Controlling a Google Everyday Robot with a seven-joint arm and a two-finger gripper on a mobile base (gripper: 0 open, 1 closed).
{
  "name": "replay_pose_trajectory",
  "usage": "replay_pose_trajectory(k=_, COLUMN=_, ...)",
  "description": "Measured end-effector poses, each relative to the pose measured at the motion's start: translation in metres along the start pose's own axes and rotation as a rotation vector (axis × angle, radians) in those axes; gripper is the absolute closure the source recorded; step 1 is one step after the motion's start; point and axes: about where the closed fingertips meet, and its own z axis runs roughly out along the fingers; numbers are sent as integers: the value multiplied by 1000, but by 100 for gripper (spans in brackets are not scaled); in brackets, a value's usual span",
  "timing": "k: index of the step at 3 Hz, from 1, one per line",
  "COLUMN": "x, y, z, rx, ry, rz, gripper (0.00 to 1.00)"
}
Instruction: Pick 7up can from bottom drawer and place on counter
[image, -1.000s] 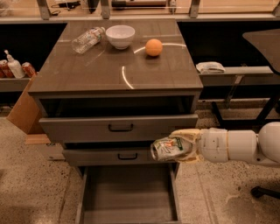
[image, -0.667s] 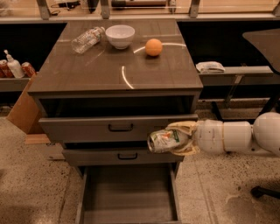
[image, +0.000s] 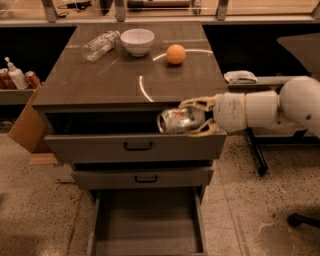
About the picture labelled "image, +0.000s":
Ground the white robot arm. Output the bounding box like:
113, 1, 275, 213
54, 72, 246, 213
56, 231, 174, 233
179, 76, 320, 137

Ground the bottom grey drawer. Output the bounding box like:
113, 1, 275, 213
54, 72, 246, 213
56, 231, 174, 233
86, 187, 208, 256

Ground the white pump bottle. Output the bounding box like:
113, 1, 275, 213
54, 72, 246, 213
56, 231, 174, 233
5, 57, 29, 90

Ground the top grey drawer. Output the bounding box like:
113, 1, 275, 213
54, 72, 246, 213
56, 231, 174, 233
45, 132, 226, 163

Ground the grey drawer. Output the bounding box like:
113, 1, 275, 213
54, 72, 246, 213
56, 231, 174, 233
45, 132, 226, 163
72, 167, 213, 190
86, 187, 208, 256

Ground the folded white cloth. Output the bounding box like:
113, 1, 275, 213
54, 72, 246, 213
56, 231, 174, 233
224, 70, 258, 84

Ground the red soda can at edge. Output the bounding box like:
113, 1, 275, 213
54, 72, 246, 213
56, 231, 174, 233
0, 68, 16, 89

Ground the black chair base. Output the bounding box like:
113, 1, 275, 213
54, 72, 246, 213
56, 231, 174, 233
287, 213, 320, 228

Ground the brown cardboard box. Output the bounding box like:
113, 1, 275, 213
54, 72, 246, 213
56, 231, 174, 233
8, 87, 50, 153

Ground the grey side table top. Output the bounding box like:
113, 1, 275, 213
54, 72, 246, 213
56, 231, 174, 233
278, 33, 320, 80

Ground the grey drawer cabinet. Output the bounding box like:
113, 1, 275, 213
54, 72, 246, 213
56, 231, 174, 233
32, 21, 233, 256

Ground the middle grey drawer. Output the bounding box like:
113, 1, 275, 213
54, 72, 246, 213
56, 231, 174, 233
72, 167, 213, 190

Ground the black table leg frame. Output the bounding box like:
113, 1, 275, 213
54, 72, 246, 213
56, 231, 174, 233
246, 128, 320, 176

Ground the white ceramic bowl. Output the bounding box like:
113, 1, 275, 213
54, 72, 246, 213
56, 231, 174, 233
120, 29, 155, 57

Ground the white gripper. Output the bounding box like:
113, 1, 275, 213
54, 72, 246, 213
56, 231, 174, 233
179, 92, 247, 137

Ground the orange fruit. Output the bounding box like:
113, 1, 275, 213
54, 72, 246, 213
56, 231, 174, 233
166, 44, 186, 65

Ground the white flat box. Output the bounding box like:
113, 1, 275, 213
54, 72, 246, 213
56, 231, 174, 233
29, 153, 74, 183

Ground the clear plastic water bottle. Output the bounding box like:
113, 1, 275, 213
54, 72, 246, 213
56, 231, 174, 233
82, 31, 120, 62

